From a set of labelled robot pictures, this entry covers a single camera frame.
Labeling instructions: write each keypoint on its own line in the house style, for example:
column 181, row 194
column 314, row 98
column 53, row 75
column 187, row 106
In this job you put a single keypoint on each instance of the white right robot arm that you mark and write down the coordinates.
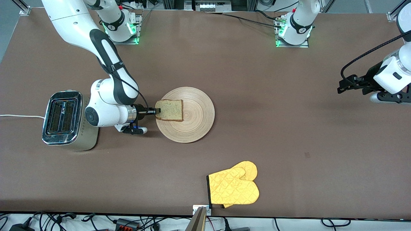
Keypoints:
column 109, row 106

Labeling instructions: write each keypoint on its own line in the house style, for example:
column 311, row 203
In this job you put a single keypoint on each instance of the silver two-slot toaster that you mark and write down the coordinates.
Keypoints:
column 61, row 118

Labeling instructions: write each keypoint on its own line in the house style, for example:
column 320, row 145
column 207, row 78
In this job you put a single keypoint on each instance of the tan camera mount post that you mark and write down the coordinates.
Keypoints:
column 197, row 223

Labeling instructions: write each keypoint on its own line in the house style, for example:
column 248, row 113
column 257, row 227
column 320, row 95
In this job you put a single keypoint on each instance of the aluminium frame strut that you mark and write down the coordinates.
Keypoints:
column 24, row 11
column 393, row 16

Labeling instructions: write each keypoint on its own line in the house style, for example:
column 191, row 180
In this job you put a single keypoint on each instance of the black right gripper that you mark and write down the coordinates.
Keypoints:
column 141, row 112

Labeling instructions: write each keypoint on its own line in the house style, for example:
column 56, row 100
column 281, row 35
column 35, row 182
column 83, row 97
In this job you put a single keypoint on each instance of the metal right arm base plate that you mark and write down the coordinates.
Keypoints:
column 110, row 41

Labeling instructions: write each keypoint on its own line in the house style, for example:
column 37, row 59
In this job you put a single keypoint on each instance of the flat black adapter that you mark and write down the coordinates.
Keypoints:
column 239, row 229

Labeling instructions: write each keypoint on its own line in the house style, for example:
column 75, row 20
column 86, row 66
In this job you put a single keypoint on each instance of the black power adapter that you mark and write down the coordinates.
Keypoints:
column 21, row 228

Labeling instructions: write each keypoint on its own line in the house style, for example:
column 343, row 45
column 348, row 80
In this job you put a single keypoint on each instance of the white terminal block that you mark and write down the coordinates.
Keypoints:
column 208, row 7

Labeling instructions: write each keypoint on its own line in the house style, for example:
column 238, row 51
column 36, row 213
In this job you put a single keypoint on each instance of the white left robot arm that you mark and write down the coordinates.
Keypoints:
column 300, row 22

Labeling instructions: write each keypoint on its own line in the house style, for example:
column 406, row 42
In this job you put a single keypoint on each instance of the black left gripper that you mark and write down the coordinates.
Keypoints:
column 368, row 81

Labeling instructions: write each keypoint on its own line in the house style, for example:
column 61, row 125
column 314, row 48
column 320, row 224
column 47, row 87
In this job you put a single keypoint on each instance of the brown bread slice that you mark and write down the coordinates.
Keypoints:
column 171, row 110

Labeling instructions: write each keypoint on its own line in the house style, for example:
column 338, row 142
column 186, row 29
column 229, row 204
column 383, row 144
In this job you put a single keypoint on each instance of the small metal clamp bracket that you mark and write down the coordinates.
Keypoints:
column 196, row 209

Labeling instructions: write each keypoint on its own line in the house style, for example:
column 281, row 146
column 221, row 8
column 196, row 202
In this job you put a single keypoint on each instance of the black connector with orange levers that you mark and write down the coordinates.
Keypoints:
column 126, row 224

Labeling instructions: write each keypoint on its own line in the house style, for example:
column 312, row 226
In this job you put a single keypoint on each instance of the yellow quilted oven mitt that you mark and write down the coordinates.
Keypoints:
column 232, row 189

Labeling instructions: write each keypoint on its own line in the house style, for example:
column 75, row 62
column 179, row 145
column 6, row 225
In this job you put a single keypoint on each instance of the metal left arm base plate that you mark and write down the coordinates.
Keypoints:
column 305, row 45

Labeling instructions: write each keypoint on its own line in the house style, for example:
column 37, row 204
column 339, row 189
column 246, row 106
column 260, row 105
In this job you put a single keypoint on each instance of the round wooden plate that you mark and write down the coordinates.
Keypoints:
column 192, row 125

